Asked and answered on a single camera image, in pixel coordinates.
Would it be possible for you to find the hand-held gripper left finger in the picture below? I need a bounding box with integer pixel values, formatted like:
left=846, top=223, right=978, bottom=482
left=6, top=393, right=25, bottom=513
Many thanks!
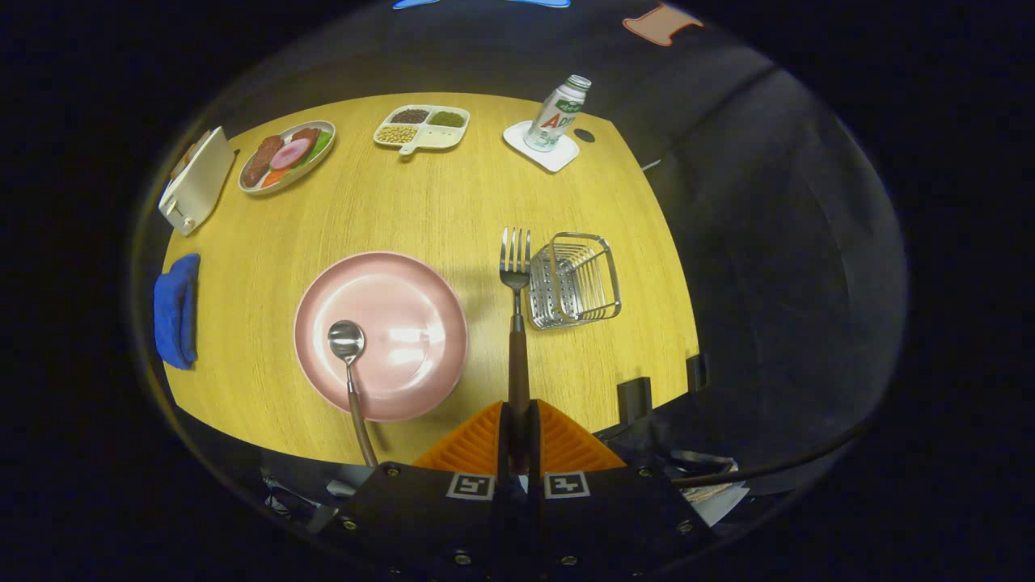
left=323, top=400, right=518, bottom=582

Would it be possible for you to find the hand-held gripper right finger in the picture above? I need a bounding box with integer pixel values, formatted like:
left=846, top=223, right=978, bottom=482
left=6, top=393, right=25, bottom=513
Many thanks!
left=517, top=400, right=716, bottom=582

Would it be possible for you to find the wooden handled fork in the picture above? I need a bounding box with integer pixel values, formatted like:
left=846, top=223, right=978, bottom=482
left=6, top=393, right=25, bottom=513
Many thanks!
left=499, top=227, right=532, bottom=476

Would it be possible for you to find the wooden handled spoon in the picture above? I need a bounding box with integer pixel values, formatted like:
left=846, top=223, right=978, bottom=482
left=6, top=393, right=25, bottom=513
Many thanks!
left=327, top=320, right=379, bottom=468

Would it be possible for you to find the pink round plate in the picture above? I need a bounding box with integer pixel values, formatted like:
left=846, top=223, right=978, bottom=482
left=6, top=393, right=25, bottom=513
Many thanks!
left=294, top=251, right=470, bottom=423

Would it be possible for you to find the stack of papers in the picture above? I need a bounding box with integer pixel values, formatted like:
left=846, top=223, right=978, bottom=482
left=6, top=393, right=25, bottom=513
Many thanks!
left=679, top=453, right=749, bottom=526

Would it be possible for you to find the white square coaster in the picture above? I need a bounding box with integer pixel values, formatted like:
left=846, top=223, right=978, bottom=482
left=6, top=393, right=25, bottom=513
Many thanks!
left=503, top=120, right=580, bottom=173

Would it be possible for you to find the divided dish of beans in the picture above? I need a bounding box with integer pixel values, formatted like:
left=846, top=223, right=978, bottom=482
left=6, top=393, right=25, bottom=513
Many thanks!
left=374, top=104, right=471, bottom=155

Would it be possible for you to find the white drink bottle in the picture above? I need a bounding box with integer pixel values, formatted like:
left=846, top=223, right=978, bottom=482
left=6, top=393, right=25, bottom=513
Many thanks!
left=523, top=74, right=592, bottom=153

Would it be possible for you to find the blue cloth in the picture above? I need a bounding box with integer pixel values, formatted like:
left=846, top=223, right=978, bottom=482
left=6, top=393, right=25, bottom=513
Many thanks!
left=154, top=253, right=201, bottom=370

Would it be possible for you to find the oval plate of food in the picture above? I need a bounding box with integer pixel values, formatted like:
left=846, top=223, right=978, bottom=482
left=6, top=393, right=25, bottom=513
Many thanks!
left=239, top=120, right=336, bottom=196

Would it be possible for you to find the white toaster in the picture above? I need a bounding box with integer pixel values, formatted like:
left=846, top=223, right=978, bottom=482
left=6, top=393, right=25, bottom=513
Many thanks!
left=158, top=126, right=236, bottom=237

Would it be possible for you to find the brown toast slice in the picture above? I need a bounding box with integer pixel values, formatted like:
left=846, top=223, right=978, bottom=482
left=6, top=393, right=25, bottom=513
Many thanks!
left=170, top=129, right=213, bottom=180

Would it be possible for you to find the metal wire basket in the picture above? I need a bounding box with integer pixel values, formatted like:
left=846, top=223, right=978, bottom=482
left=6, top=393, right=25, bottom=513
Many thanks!
left=527, top=232, right=623, bottom=331

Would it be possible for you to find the black cable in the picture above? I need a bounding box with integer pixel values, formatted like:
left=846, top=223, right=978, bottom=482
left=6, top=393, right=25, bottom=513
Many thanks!
left=671, top=420, right=878, bottom=487

